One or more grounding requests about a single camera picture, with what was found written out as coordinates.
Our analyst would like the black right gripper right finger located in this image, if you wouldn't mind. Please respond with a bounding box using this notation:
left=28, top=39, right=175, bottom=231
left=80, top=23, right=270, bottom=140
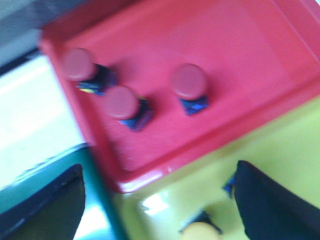
left=234, top=160, right=320, bottom=240

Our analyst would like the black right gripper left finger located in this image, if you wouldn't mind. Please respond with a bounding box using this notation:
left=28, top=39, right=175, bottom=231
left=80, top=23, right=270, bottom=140
left=0, top=164, right=86, bottom=240

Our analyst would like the yellow push button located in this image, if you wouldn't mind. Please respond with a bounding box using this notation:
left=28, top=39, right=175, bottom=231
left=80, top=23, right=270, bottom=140
left=179, top=210, right=223, bottom=240
left=222, top=175, right=236, bottom=199

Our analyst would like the red mushroom push button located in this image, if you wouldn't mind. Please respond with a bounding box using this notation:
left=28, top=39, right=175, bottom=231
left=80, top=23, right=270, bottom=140
left=62, top=48, right=118, bottom=96

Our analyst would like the green conveyor belt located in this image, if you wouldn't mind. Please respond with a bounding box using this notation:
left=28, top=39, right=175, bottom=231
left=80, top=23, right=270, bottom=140
left=0, top=145, right=128, bottom=240

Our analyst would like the yellow plastic tray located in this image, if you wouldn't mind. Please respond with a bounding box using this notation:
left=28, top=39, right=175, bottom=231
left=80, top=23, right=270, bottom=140
left=113, top=98, right=320, bottom=240

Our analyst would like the red plastic tray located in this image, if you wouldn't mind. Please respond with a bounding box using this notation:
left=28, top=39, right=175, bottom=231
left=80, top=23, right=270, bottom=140
left=40, top=0, right=320, bottom=193

